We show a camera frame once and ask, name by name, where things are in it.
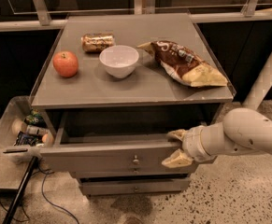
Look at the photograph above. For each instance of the gold soda can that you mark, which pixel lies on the gold soda can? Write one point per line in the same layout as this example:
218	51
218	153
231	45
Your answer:
97	42

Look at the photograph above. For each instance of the grey top drawer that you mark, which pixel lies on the grey top drawer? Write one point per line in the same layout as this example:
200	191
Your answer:
99	140

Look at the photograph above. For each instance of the dark blue snack packet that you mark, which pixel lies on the dark blue snack packet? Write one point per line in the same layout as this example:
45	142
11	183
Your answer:
27	139

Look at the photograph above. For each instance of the black pole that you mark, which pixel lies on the black pole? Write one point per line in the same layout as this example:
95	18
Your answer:
19	192

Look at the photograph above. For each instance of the grey three-drawer cabinet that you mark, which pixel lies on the grey three-drawer cabinet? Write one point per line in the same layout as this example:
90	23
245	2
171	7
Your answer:
148	89

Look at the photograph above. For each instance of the grey middle drawer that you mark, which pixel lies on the grey middle drawer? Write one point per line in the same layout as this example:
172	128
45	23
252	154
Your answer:
133	171

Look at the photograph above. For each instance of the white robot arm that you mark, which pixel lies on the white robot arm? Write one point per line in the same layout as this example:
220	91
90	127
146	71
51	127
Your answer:
243	130

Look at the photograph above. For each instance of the grey bottom drawer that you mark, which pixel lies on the grey bottom drawer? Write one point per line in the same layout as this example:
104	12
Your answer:
159	185

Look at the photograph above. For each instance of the clear plastic bin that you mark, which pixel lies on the clear plastic bin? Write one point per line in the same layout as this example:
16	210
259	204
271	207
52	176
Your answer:
18	108

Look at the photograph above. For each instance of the white bottle in bin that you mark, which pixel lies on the white bottle in bin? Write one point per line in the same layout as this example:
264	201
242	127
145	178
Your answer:
20	126

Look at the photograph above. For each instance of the white bowl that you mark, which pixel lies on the white bowl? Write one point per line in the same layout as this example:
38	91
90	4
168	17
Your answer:
119	61

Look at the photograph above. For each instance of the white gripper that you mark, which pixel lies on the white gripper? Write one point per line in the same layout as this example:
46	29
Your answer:
192	143

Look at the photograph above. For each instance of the red apple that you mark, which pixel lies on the red apple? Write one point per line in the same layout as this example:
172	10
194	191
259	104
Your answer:
65	63

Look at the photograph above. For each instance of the green snack bag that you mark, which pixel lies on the green snack bag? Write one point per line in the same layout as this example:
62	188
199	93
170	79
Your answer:
35	118

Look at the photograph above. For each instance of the grey drawer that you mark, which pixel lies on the grey drawer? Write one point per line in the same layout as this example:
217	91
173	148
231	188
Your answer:
133	171
99	140
159	185

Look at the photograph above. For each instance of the metal railing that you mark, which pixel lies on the metal railing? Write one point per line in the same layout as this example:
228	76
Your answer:
20	15

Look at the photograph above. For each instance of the brown chip bag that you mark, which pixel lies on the brown chip bag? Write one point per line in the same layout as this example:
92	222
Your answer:
184	65

